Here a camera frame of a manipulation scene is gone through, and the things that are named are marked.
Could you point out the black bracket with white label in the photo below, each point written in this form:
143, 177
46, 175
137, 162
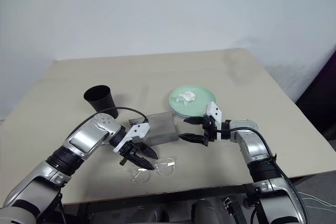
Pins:
229, 205

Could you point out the light green plate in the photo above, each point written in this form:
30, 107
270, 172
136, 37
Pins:
202, 98

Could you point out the clear frame glasses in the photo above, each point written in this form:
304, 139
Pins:
164, 169

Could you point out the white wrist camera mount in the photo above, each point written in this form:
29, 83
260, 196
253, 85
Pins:
137, 130
215, 112

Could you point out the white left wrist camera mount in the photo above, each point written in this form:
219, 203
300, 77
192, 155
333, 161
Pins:
137, 130

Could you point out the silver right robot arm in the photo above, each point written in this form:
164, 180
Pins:
256, 153

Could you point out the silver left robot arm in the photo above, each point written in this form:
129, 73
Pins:
84, 140

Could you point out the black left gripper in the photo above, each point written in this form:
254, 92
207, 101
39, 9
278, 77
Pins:
130, 150

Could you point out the crumpled white tissue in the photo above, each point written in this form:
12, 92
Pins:
187, 96

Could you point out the black plastic cup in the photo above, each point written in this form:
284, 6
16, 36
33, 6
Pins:
102, 103

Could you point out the dark grey rounded shape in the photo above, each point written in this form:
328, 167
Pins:
206, 212

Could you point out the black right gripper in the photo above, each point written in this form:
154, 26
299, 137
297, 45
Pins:
210, 129

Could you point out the dark panel beside table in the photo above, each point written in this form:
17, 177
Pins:
320, 98

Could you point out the pale blue plate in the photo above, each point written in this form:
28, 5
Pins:
187, 116

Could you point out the translucent grey glasses case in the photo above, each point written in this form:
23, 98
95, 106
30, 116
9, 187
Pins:
160, 127

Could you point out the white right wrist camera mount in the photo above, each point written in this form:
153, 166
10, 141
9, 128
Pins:
215, 112

